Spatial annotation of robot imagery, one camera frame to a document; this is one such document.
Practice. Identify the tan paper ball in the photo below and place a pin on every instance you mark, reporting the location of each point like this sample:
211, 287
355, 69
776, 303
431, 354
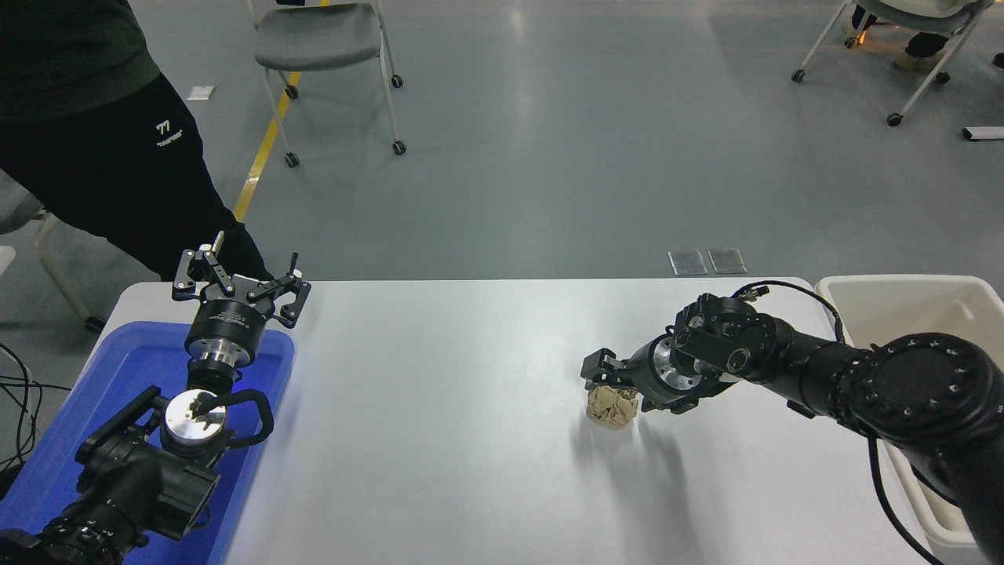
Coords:
613, 408

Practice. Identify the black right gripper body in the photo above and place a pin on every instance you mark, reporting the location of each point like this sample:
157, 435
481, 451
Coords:
645, 377

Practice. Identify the grey seat wheeled chair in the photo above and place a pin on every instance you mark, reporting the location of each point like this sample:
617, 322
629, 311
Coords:
318, 35

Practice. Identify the blue plastic tray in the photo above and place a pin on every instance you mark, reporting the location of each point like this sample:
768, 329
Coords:
133, 369

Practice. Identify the grey chair with white frame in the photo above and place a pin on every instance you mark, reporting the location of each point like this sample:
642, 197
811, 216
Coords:
55, 259

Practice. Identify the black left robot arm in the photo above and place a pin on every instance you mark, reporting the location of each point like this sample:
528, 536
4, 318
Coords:
133, 479

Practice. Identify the silver floor plate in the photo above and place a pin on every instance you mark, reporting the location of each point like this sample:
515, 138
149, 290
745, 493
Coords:
728, 261
687, 263

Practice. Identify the white bar on floor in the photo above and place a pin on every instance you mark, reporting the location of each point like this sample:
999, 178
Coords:
983, 133

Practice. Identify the large pale plastic bin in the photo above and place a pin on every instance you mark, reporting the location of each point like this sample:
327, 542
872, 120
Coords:
902, 302

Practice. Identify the white frame wheeled chair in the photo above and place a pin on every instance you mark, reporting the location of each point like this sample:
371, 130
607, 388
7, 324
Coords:
933, 71

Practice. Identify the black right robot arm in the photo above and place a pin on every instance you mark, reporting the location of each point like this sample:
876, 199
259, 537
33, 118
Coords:
918, 384

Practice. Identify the seated person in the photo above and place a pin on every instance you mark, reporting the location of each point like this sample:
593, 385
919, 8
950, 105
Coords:
924, 47

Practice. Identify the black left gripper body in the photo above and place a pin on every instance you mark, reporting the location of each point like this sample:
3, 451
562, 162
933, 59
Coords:
229, 320

